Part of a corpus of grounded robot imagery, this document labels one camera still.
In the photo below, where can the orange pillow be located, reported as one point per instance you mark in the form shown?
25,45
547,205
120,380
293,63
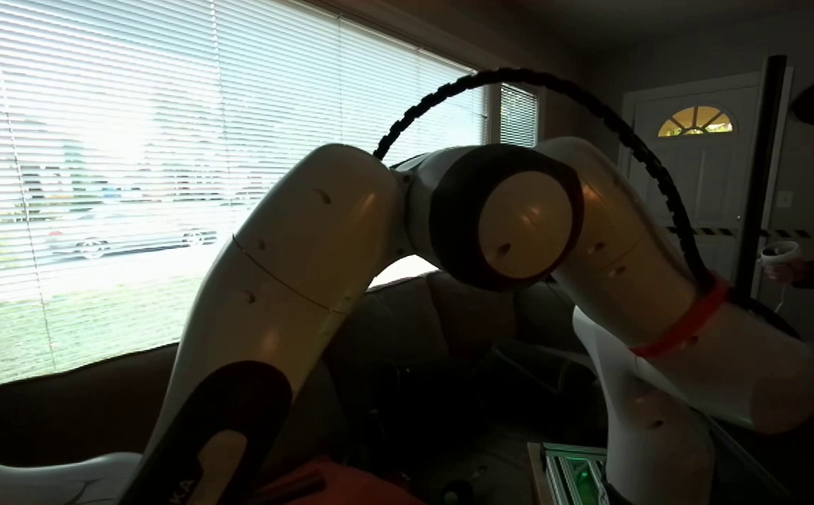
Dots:
350,487

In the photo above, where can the large white window blinds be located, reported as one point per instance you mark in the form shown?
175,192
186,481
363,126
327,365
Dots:
143,140

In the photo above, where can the silver parked car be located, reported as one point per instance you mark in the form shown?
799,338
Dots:
126,233

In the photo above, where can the narrow side window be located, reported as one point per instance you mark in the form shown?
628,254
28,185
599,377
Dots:
517,112

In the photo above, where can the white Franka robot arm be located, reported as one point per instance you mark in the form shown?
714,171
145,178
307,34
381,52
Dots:
332,243

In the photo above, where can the green-lit robot base platform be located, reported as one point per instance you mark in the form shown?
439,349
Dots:
571,473

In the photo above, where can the brown fabric couch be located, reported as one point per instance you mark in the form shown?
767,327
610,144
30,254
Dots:
60,409

